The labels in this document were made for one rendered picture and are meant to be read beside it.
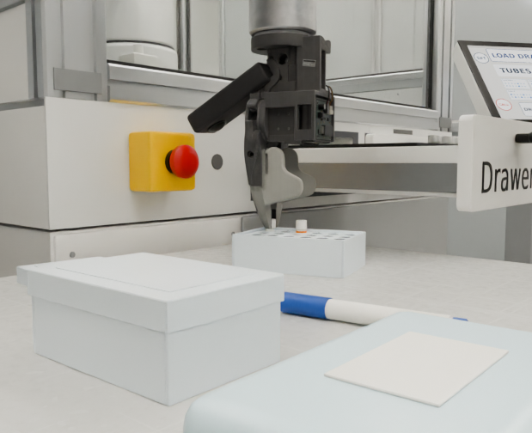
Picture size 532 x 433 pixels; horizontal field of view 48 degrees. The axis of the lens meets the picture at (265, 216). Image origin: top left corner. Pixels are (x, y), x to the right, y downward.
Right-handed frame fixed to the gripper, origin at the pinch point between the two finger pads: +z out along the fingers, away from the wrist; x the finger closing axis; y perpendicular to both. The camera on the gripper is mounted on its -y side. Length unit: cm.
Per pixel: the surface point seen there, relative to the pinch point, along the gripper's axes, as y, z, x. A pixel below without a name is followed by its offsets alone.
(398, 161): 12.8, -6.3, 12.4
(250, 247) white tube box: 1.4, 2.7, -7.0
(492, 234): 15, 23, 195
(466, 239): 5, 26, 199
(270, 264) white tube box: 3.7, 4.2, -7.1
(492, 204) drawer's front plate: 23.9, -1.2, 13.5
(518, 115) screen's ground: 25, -18, 95
